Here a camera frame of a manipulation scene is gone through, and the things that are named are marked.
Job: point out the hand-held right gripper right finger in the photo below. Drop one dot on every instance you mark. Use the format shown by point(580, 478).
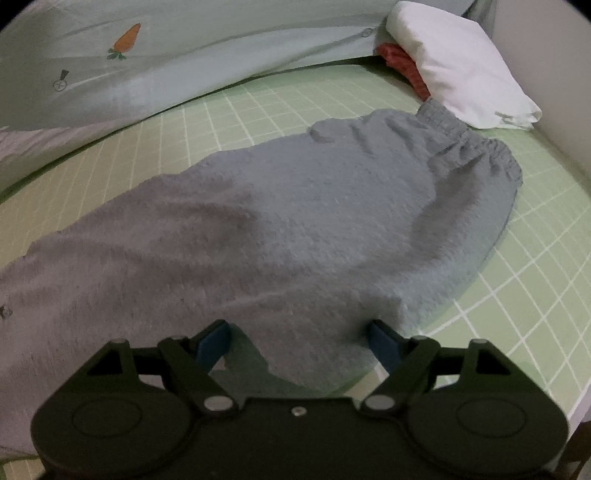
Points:
point(383, 345)

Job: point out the red cloth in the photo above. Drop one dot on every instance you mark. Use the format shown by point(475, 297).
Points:
point(404, 64)

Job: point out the carrot print quilt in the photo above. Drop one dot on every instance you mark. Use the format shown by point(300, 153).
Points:
point(207, 55)

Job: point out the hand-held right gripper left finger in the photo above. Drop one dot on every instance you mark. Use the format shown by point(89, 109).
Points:
point(212, 345)

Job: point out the green grid bed sheet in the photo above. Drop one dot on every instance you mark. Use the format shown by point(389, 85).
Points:
point(531, 277)

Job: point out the white pillow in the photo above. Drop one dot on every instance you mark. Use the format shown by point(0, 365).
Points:
point(457, 69)

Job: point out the grey pants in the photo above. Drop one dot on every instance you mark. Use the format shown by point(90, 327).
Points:
point(254, 230)

